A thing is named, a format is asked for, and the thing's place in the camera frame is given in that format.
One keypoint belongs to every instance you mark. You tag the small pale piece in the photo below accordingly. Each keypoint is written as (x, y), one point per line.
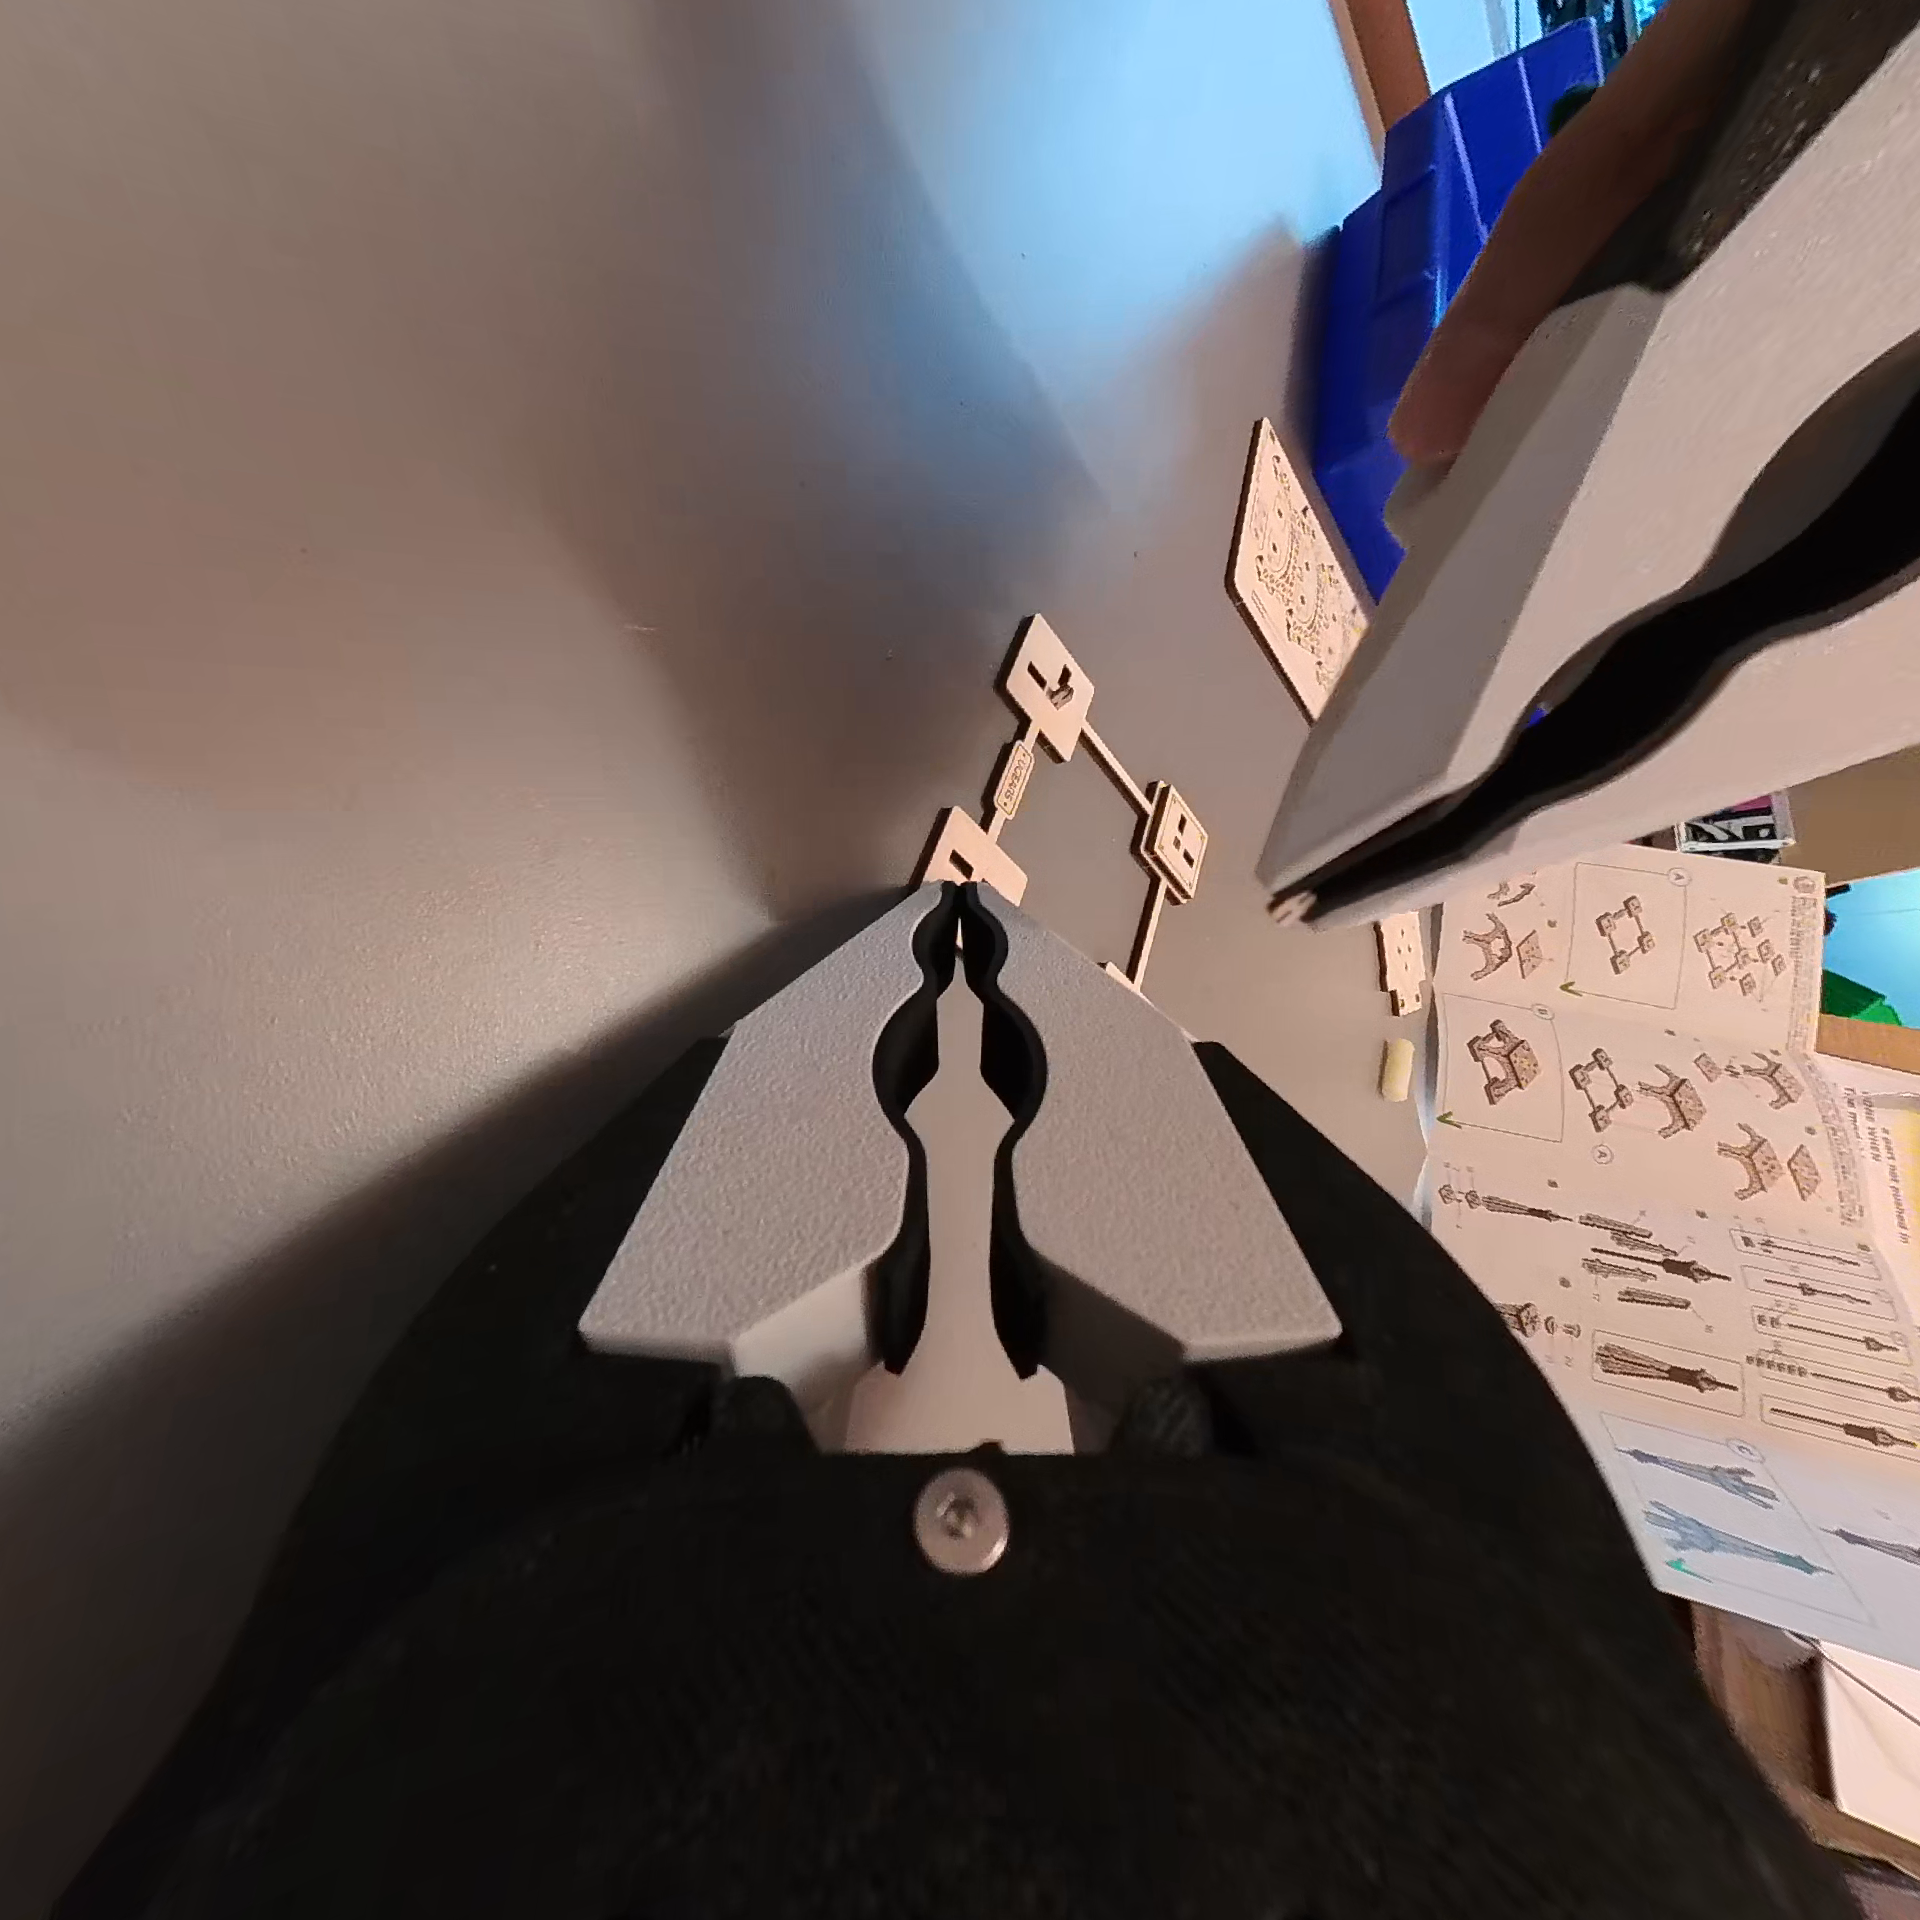
(1397, 1068)

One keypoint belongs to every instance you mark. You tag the white printed leaflet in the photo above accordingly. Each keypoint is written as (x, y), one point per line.
(1876, 1156)

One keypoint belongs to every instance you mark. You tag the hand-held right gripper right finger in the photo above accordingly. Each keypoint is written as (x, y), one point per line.
(1172, 1200)

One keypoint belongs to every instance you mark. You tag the black white printed card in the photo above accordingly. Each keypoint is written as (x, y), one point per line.
(1733, 827)

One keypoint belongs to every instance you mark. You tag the wooden sheet with curved cutouts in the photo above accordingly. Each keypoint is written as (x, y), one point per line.
(1282, 556)

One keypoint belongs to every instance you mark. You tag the paper instruction sheet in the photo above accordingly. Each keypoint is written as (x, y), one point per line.
(1652, 1200)

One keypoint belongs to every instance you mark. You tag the small wooden square tile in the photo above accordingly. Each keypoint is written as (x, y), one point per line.
(1401, 960)

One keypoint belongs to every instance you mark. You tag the blue plastic bin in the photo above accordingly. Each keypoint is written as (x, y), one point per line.
(1359, 421)
(1470, 181)

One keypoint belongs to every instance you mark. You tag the person's left hand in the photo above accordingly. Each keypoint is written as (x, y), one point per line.
(1517, 270)

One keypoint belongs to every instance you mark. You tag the wooden square frame assembly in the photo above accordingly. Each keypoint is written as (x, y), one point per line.
(967, 856)

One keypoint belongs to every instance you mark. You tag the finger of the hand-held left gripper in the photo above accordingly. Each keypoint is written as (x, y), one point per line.
(1770, 720)
(1501, 600)

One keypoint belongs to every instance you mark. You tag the green object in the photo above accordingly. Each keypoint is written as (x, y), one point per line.
(1869, 998)

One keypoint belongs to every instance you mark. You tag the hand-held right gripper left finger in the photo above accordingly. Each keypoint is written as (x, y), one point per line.
(751, 1200)

